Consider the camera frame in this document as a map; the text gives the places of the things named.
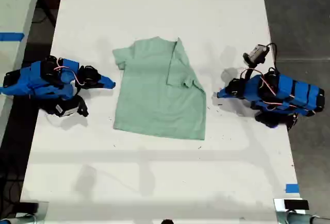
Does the pale green t-shirt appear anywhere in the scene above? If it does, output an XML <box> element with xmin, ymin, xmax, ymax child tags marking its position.
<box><xmin>111</xmin><ymin>36</ymin><xmax>207</xmax><ymax>141</ymax></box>

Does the long blue tape strip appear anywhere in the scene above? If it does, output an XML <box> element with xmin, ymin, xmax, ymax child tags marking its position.
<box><xmin>0</xmin><ymin>32</ymin><xmax>25</xmax><ymax>42</ymax></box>

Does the white side table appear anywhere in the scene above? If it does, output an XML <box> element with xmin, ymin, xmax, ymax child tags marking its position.
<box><xmin>0</xmin><ymin>0</ymin><xmax>44</xmax><ymax>143</ymax></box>

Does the short blue tape strip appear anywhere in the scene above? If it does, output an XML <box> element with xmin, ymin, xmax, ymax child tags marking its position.
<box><xmin>285</xmin><ymin>183</ymin><xmax>301</xmax><ymax>194</ymax></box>

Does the white plate under box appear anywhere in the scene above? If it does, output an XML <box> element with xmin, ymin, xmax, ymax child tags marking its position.
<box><xmin>273</xmin><ymin>198</ymin><xmax>310</xmax><ymax>213</ymax></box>

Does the small black box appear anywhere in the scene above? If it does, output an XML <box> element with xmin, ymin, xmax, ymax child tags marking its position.
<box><xmin>18</xmin><ymin>201</ymin><xmax>40</xmax><ymax>213</ymax></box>
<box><xmin>284</xmin><ymin>199</ymin><xmax>310</xmax><ymax>211</ymax></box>

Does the metal table clamp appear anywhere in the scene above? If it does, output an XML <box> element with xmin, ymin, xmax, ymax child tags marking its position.
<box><xmin>0</xmin><ymin>201</ymin><xmax>50</xmax><ymax>224</ymax></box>
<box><xmin>276</xmin><ymin>210</ymin><xmax>330</xmax><ymax>224</ymax></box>

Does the red white servo wire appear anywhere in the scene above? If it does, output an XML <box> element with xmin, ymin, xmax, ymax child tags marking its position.
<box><xmin>239</xmin><ymin>68</ymin><xmax>300</xmax><ymax>111</ymax></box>
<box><xmin>53</xmin><ymin>57</ymin><xmax>86</xmax><ymax>87</ymax></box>

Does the curved black camera stalk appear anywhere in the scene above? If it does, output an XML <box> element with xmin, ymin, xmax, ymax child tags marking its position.
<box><xmin>244</xmin><ymin>63</ymin><xmax>256</xmax><ymax>81</ymax></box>

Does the black camera box white label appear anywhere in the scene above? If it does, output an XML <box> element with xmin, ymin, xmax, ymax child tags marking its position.
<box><xmin>45</xmin><ymin>95</ymin><xmax>90</xmax><ymax>118</ymax></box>

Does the grey camera box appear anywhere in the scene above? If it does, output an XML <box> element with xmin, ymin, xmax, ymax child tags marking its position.
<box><xmin>242</xmin><ymin>44</ymin><xmax>270</xmax><ymax>66</ymax></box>

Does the black camera cable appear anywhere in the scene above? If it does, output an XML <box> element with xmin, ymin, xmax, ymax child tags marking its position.
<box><xmin>265</xmin><ymin>42</ymin><xmax>279</xmax><ymax>76</ymax></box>

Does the black floor cable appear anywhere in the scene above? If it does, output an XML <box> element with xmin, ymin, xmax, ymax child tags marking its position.
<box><xmin>30</xmin><ymin>0</ymin><xmax>58</xmax><ymax>27</ymax></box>

